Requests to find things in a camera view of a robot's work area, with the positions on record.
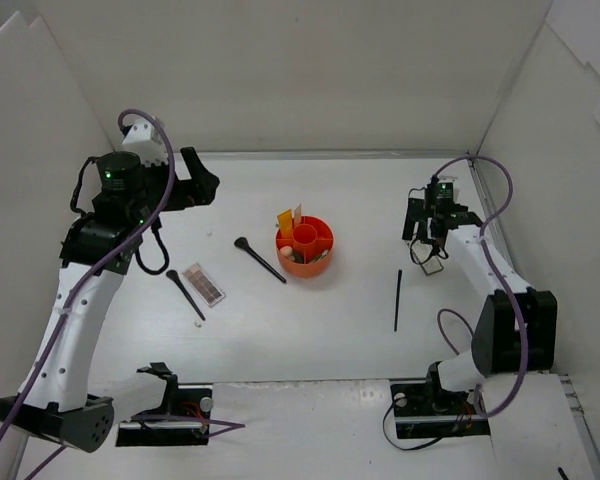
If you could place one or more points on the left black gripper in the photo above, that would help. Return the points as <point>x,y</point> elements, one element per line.
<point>184,181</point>

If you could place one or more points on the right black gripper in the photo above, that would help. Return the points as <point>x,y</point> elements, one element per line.
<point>417,220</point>

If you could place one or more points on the orange sunscreen tube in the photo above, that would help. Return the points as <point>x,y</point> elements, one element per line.
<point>286,224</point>

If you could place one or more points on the beige concealer tube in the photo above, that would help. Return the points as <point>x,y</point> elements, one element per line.
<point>297,215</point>

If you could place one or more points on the beige makeup sponge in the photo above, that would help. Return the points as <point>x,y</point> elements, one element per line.
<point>286,251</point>

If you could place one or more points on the green lip balm stick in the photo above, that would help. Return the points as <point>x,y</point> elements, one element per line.
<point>318,258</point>

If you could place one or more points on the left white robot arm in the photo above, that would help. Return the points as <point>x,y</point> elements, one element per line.
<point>54,403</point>

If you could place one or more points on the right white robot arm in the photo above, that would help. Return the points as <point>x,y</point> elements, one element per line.
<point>516,329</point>

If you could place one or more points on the large black makeup brush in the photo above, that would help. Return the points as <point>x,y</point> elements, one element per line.
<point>243,244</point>

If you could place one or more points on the small black makeup brush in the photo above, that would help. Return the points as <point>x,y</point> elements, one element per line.
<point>174,276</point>

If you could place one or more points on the brown eyeshadow palette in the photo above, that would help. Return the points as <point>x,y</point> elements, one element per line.
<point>203,285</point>

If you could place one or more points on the orange round organizer container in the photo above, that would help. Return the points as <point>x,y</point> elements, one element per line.
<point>309,239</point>

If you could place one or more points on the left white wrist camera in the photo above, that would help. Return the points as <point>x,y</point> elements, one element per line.
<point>145,141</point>

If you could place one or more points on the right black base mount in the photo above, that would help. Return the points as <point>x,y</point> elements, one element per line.
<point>416,419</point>

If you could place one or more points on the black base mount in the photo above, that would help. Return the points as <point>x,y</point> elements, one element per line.
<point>180,415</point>
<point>416,419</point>

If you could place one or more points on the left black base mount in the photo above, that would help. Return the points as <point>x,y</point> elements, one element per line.
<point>180,415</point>

